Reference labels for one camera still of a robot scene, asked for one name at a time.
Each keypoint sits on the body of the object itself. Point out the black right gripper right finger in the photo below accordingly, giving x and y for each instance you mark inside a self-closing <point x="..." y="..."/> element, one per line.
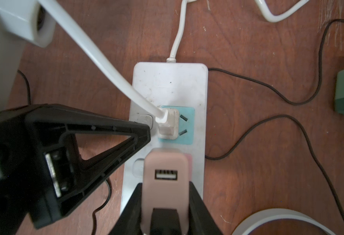
<point x="200" y="220"/>

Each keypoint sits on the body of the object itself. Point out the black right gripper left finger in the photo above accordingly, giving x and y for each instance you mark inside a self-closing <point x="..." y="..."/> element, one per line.
<point x="130" y="219"/>

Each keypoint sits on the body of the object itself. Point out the pink usb charger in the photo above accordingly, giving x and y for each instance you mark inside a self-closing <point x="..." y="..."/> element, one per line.
<point x="166" y="178"/>

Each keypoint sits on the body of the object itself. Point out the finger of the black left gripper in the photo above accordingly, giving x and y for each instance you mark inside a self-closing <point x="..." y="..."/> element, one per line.
<point x="42" y="173"/>

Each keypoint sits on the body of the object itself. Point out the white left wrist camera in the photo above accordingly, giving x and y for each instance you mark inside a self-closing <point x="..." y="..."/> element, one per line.
<point x="20" y="22"/>

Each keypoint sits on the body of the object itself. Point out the white power strip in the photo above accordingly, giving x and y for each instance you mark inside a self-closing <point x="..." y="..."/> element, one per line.
<point x="182" y="86"/>

